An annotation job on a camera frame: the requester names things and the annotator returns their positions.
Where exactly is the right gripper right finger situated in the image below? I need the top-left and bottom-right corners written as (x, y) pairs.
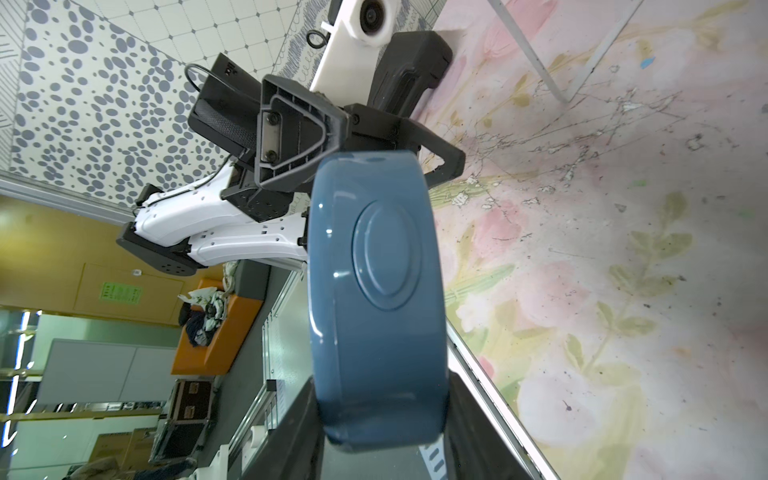
top-left (446, 371), bottom-right (531, 480)

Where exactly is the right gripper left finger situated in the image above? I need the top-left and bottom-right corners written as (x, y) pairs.
top-left (240, 377), bottom-right (324, 480)

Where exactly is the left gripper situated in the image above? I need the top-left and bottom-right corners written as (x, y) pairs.
top-left (187, 54), bottom-right (466, 222)

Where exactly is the blue round alarm clock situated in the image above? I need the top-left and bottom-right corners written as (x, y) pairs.
top-left (308, 151), bottom-right (449, 452)

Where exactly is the white two-tier shelf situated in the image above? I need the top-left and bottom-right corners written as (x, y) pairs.
top-left (489, 1), bottom-right (643, 104)

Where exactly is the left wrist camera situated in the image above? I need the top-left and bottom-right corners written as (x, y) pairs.
top-left (309, 0), bottom-right (401, 106)

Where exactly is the aluminium mounting rail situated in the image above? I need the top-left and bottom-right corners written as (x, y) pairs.
top-left (227, 272), bottom-right (558, 479)

